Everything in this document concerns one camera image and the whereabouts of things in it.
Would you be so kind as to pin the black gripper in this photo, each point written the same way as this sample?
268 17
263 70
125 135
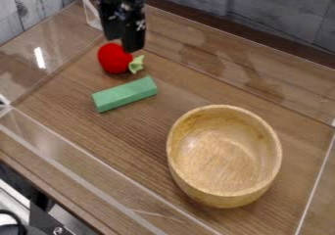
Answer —
112 17

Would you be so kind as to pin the red plush fruit green stem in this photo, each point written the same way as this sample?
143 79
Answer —
116 61

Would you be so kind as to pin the green rectangular block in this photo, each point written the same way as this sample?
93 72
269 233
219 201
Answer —
124 94

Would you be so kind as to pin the light wooden bowl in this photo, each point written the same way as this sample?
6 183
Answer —
224 155

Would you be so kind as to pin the clear acrylic tray enclosure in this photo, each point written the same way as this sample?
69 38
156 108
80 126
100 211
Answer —
100 162

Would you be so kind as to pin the black bracket bottom left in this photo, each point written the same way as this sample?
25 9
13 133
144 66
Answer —
44 222

